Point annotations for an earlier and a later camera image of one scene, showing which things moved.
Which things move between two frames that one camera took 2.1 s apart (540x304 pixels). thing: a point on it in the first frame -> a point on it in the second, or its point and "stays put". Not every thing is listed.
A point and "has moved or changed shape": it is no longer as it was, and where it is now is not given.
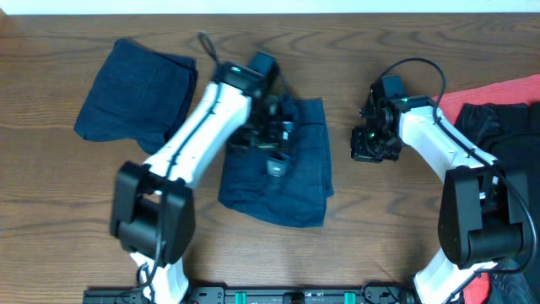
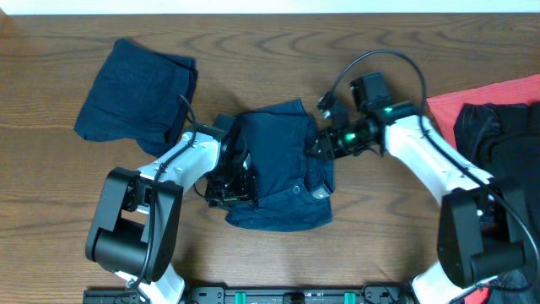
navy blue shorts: x=297 y=198 has moved or changed shape
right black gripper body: x=374 y=146 -> x=341 y=143
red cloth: x=525 y=90 stays put
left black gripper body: x=261 y=134 -> x=228 y=188
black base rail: x=258 y=295 stays put
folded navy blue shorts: x=140 y=95 stays put
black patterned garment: x=510 y=134 stays put
